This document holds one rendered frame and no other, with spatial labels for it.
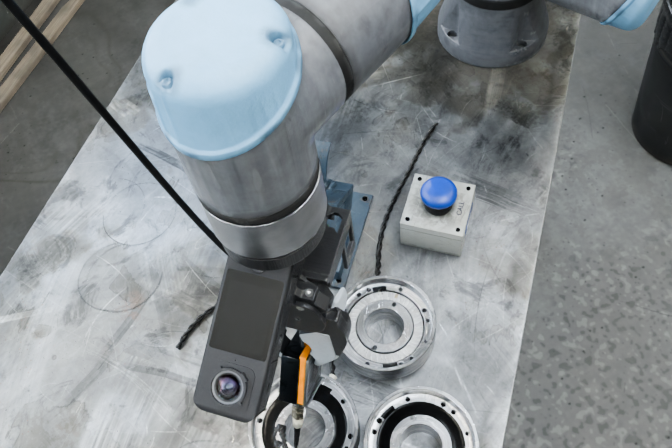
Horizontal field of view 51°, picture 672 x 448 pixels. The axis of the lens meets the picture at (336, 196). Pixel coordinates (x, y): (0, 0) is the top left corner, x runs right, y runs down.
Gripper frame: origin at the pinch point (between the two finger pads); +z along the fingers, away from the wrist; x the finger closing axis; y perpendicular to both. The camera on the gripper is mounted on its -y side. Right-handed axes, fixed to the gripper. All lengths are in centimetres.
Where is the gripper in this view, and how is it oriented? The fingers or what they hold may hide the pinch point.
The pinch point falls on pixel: (301, 357)
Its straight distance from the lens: 62.2
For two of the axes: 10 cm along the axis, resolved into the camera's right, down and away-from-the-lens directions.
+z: 1.0, 5.6, 8.2
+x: -9.6, -1.8, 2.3
